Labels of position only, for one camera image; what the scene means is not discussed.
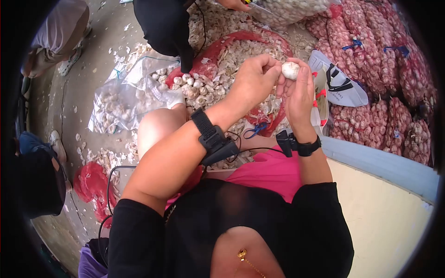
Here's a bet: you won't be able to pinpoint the person's right hand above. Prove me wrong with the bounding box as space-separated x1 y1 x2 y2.
276 57 318 139

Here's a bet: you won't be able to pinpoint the person's left hand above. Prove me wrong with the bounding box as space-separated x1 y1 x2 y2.
207 54 283 132

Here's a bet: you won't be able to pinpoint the person's right fingers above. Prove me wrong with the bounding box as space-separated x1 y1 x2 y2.
276 57 306 102

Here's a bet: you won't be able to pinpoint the person's left index finger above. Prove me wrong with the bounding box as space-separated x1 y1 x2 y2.
253 54 282 69

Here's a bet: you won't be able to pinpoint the person's right thumb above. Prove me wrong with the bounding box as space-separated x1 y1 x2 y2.
297 66 315 106

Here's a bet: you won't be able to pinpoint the person's left thumb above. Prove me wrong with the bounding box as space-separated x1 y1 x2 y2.
259 65 283 94

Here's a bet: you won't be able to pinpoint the white garlic bulb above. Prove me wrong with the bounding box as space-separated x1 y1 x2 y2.
281 62 300 81

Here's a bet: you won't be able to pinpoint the white tote bag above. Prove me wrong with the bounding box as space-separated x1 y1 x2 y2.
307 50 369 137

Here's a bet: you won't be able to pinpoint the clear bag of peeled garlic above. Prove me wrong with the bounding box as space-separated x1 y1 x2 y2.
248 0 343 31

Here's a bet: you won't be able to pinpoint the red mesh sack of peels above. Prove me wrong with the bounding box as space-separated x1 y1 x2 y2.
165 29 295 138

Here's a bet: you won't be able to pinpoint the black wrist band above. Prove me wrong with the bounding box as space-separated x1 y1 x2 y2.
276 129 322 158
191 108 241 166

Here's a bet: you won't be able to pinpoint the stack of red garlic sacks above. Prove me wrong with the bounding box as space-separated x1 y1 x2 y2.
305 0 438 167

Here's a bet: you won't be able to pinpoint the pile of garlic bulbs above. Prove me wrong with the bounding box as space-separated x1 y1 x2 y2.
152 68 227 109

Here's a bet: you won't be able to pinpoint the person's body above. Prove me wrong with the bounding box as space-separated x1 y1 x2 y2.
107 179 355 278

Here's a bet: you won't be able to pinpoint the clear plastic bag of garlic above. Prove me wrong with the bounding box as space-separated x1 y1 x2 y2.
88 52 186 135

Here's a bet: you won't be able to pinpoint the crumpled red mesh sack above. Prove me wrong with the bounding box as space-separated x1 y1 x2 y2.
73 161 119 229

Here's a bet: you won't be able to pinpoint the purple cloth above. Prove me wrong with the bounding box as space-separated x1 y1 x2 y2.
78 238 110 278

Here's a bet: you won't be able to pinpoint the blue handled scissors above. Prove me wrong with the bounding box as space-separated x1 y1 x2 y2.
243 122 269 140

